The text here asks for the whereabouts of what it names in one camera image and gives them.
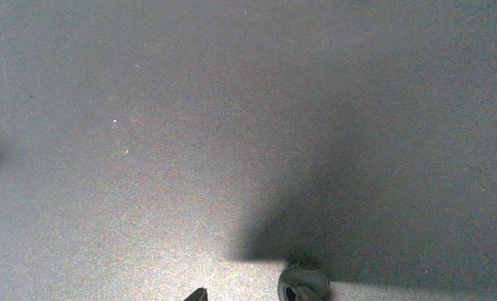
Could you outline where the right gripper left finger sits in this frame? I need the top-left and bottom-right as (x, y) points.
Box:
(184, 287), (208, 301)

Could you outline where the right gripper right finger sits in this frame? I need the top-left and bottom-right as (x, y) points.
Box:
(295, 286), (323, 301)

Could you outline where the black earbud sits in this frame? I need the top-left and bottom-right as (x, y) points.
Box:
(277, 263), (332, 301)

